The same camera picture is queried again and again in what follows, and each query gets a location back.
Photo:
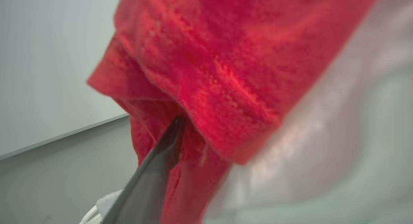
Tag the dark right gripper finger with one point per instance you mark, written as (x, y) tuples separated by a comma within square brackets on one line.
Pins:
[(148, 182)]

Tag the white partition panel aluminium frame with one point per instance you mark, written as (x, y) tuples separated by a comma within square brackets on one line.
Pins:
[(48, 66)]

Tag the red and white garment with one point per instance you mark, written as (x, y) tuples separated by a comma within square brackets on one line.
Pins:
[(226, 72)]

